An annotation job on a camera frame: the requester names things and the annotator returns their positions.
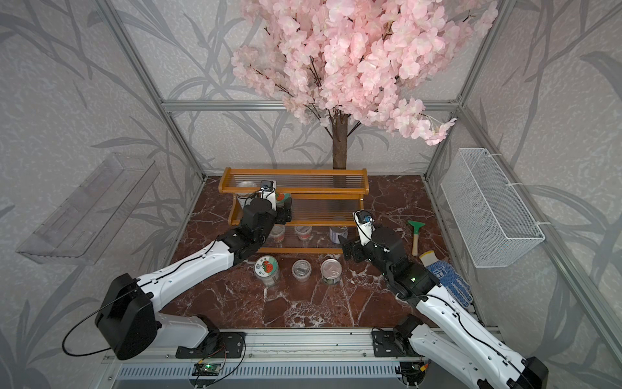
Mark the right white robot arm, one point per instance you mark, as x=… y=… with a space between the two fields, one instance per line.
x=468 y=350

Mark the right circuit board with wires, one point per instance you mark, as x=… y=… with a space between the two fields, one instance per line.
x=411 y=373

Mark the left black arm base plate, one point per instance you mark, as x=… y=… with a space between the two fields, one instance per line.
x=224 y=345

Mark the small clear tub pink label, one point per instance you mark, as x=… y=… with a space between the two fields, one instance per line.
x=302 y=270

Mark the green white tin can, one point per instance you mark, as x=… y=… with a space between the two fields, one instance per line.
x=245 y=198

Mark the green scraper wooden handle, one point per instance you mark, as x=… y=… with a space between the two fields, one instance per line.
x=416 y=227

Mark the aluminium front rail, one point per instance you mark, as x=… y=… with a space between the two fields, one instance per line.
x=286 y=344

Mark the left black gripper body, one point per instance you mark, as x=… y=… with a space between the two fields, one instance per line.
x=283 y=215

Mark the blue white work glove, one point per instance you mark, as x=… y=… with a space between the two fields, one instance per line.
x=459 y=289

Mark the tall jar strawberry lid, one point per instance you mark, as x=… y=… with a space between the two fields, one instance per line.
x=267 y=270

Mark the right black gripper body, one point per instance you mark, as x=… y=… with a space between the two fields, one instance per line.
x=359 y=252

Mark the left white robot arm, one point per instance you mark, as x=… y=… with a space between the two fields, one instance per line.
x=130 y=318

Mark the clear jar red label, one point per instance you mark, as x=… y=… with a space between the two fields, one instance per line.
x=281 y=198

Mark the white wire mesh basket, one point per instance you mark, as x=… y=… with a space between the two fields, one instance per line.
x=496 y=226

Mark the green circuit board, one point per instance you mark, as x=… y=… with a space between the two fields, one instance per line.
x=206 y=369

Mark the clear acrylic wall shelf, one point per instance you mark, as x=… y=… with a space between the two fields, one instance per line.
x=79 y=231

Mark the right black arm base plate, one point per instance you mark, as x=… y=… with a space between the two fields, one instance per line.
x=390 y=344

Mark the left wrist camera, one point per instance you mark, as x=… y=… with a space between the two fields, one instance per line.
x=267 y=191

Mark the orange wooden three-tier shelf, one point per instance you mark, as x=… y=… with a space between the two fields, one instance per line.
x=321 y=199

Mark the pink blossom artificial tree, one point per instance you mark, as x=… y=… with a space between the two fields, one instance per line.
x=349 y=64

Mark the silver grey tin can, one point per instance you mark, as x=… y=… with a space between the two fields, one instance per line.
x=337 y=233

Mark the small clear tub red label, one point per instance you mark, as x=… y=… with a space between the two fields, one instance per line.
x=277 y=234

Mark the green silver-top tin can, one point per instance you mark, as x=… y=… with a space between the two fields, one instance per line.
x=331 y=270

